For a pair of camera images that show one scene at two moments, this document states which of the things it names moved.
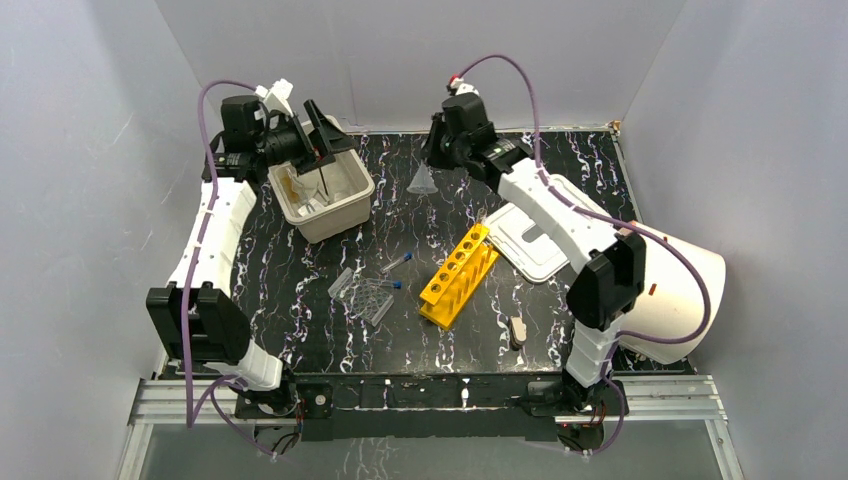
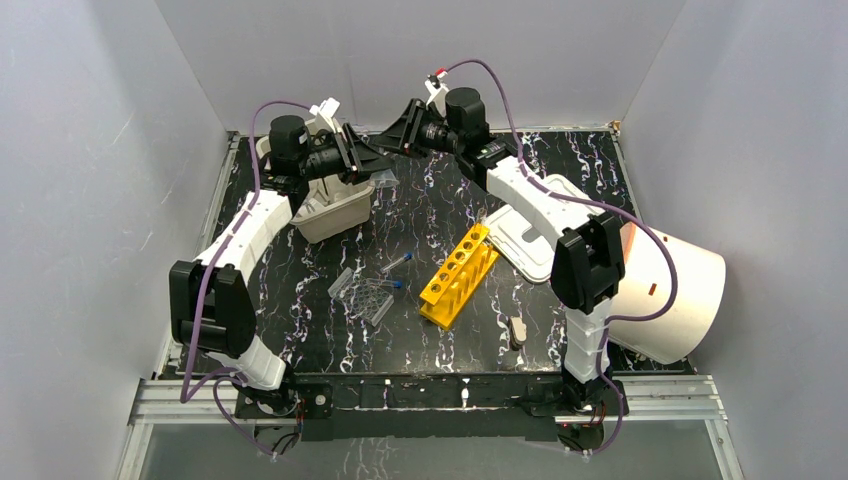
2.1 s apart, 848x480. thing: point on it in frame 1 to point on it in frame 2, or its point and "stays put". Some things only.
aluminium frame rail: x=160 y=402 stays put
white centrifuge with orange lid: x=672 y=304 stays put
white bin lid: x=531 y=246 stays put
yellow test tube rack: x=449 y=292 stays put
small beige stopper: x=518 y=331 stays put
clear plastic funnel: x=423 y=181 to x=384 y=179
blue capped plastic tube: x=406 y=257 stays put
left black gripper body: x=317 y=134 to x=353 y=153
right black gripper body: x=441 y=151 to x=413 y=120
